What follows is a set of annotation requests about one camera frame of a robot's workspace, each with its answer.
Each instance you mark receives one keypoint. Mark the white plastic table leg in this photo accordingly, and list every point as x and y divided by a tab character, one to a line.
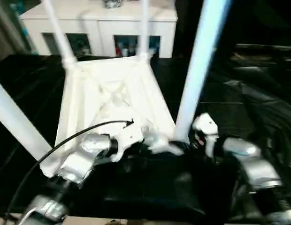
16	117
201	58
144	28
58	30

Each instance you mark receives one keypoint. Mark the dark brown rounded part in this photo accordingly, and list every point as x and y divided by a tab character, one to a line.
115	222

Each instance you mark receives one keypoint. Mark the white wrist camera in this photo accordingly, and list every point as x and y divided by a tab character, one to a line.
206	123
129	137

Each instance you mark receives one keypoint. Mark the white plastic table top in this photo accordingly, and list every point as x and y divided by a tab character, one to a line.
101	77

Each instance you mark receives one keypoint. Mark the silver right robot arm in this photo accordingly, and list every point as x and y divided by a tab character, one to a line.
260	171

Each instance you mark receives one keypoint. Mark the black long bar device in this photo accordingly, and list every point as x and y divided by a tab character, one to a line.
265	46

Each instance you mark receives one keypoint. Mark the black tall cabinet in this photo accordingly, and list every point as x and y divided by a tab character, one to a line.
185	28

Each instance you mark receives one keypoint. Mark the red small figurine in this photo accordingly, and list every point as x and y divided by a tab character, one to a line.
117	50

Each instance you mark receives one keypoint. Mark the black plastic mat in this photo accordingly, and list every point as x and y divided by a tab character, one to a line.
30	82

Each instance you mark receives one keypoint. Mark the black white crumpled bundle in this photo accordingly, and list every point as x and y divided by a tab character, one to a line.
111	2

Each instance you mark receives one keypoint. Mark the grey curtain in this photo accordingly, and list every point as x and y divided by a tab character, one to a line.
4	30

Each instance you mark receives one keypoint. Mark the white small bottle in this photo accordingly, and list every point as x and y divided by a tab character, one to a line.
124	51

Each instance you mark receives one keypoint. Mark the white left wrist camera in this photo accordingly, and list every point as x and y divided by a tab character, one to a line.
129	137

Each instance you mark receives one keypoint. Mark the white glass-door cabinet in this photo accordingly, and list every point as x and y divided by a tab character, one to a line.
101	25

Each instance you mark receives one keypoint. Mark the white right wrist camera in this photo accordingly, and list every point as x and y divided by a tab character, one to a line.
206	123

